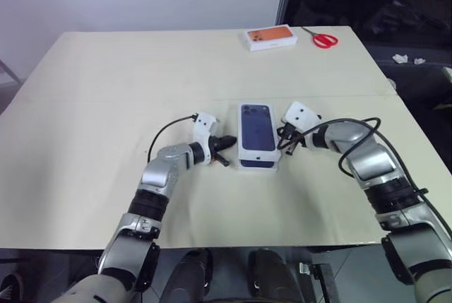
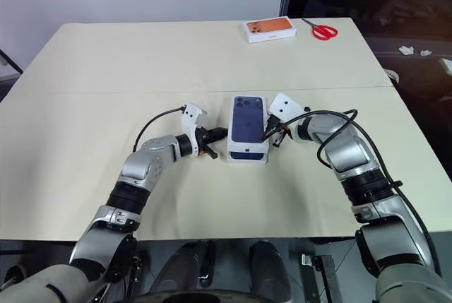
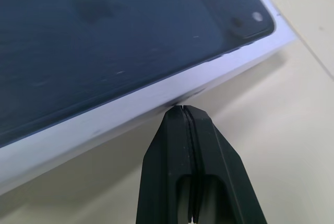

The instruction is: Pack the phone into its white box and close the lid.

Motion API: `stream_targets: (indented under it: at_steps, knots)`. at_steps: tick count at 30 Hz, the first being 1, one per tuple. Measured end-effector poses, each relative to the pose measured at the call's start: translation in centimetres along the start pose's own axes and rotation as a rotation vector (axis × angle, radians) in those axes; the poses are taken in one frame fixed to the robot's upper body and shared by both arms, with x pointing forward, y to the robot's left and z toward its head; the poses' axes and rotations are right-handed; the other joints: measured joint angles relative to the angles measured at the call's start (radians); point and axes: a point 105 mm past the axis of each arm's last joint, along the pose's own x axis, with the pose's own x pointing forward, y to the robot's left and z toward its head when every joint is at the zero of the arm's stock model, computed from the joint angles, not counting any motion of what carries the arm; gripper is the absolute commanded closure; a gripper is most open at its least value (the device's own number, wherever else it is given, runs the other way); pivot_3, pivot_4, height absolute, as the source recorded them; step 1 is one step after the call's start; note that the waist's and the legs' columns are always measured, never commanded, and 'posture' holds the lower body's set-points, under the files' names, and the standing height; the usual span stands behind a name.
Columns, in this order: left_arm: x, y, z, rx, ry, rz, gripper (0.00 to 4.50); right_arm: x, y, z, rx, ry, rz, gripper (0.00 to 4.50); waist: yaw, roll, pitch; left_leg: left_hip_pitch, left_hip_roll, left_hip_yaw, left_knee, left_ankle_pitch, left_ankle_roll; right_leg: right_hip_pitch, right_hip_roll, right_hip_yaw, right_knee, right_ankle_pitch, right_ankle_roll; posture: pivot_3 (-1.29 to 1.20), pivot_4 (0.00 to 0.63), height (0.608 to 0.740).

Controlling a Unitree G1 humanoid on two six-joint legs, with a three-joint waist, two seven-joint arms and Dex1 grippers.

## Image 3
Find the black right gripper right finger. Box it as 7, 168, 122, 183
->
183, 105, 268, 224

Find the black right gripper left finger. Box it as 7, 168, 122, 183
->
135, 105, 195, 224

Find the white phone box lid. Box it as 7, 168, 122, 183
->
0, 0, 299, 196

